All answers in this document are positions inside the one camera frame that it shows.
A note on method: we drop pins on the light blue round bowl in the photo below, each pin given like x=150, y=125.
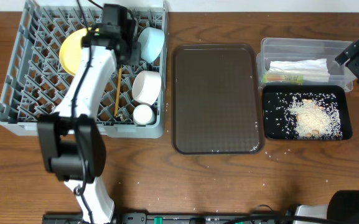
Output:
x=152, y=41

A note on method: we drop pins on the black rectangular waste tray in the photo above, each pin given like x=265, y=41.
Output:
x=336, y=90

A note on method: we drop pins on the wooden chopstick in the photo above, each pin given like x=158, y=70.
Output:
x=118, y=90

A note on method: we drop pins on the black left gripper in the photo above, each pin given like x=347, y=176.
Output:
x=134, y=51

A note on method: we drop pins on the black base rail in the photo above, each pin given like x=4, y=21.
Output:
x=141, y=218

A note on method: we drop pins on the green orange snack wrapper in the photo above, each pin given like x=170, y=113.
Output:
x=280, y=78

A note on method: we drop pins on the white plastic cup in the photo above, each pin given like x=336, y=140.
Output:
x=143, y=115

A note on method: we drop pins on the grey plastic dish rack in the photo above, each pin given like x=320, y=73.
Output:
x=36, y=82

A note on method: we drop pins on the dark brown serving tray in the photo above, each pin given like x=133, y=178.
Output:
x=216, y=105

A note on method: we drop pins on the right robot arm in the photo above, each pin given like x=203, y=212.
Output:
x=344, y=204

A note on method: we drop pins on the rice food scraps pile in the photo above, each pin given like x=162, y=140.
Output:
x=302, y=116

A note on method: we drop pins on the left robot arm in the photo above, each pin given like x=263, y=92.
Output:
x=70, y=141

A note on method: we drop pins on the white paper napkin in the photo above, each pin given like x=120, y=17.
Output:
x=310, y=70

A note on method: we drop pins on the white round bowl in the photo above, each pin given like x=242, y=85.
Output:
x=146, y=87

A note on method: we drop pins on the yellow round plate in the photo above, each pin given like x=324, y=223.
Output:
x=70, y=53

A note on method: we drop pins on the clear plastic waste bin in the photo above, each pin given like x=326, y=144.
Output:
x=286, y=49

